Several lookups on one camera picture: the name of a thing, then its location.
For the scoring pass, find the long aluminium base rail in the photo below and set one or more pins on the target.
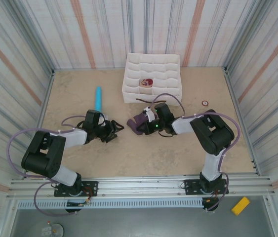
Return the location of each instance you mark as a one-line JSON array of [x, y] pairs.
[[141, 185]]

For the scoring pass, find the white fabric organizer box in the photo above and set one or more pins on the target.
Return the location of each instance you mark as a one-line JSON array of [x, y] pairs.
[[158, 66]]

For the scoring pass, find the red item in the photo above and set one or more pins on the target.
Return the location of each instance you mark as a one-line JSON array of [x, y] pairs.
[[146, 83]]

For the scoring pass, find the yellow block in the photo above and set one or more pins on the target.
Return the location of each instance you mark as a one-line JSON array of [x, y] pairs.
[[240, 206]]

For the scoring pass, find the grey round metal disc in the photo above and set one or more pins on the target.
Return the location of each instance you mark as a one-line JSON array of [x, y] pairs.
[[57, 230]]

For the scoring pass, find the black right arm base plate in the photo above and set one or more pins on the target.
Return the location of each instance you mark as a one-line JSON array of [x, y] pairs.
[[188, 187]]

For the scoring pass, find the dark purple sock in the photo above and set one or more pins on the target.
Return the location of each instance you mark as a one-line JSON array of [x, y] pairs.
[[133, 123]]

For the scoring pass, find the teal cylinder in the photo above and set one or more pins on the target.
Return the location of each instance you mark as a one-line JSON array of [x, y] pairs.
[[98, 96]]

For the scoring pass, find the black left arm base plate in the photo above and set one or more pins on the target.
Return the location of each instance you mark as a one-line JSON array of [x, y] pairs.
[[93, 185]]

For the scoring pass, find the aluminium side rail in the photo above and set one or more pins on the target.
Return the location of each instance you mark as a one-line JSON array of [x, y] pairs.
[[237, 108], [46, 98]]

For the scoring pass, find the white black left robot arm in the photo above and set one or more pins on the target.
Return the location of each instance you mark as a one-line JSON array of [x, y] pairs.
[[42, 153]]

